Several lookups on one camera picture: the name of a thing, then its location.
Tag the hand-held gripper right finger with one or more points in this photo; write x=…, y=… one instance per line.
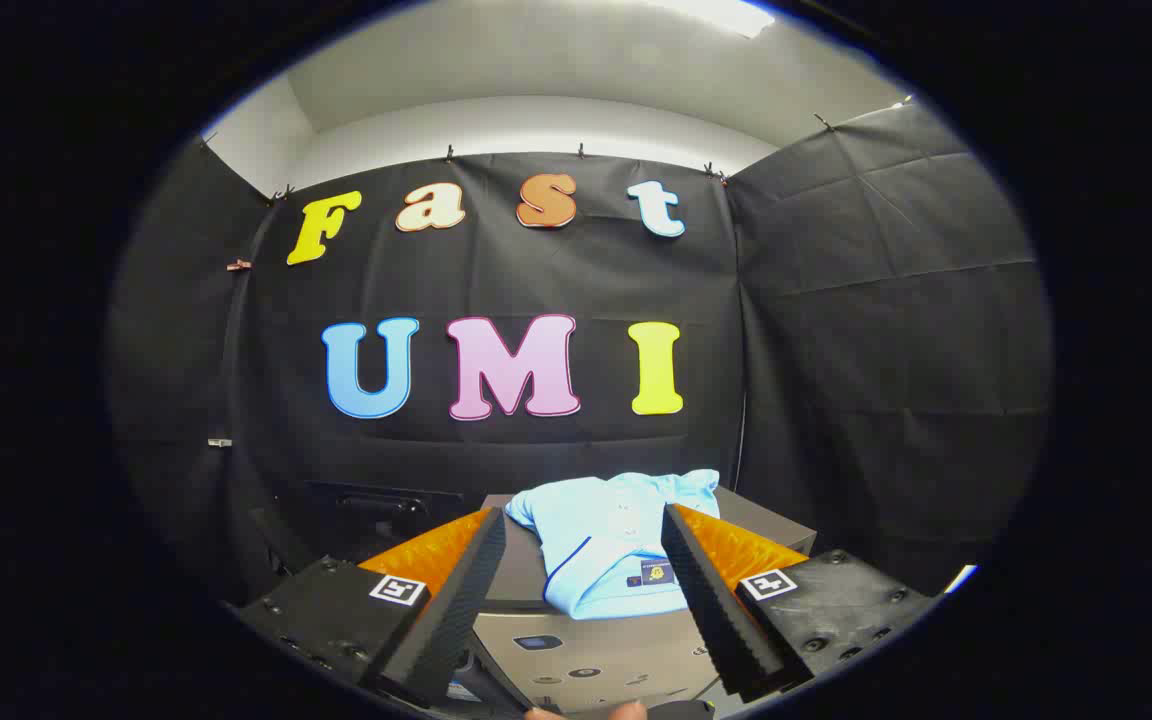
x=711, y=600

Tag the light blue shirt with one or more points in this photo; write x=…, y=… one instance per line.
x=596, y=540

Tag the black backdrop cloth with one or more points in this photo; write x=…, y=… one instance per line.
x=536, y=280

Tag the grey appliance box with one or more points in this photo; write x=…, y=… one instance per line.
x=596, y=655

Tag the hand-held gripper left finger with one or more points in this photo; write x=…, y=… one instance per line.
x=456, y=600

